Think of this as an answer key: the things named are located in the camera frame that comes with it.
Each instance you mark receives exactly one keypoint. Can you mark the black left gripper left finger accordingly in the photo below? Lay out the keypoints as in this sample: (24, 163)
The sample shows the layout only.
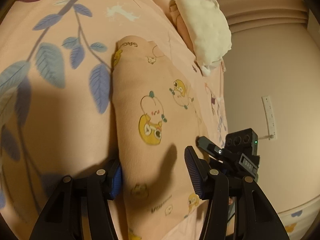
(61, 217)

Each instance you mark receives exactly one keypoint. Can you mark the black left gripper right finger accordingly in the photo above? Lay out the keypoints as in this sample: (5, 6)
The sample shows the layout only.
(237, 208)

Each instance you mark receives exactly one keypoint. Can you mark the pink cartoon print garment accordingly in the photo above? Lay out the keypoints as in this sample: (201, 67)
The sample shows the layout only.
(157, 117)

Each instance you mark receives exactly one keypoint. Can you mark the white power strip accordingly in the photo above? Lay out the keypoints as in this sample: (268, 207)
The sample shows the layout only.
(270, 118)

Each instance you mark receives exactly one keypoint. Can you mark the white fluffy folded cloth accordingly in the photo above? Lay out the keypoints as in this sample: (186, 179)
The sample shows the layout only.
(208, 31)

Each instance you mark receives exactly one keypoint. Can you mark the pink floral bed sheet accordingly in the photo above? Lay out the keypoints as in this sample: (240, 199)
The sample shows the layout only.
(57, 114)

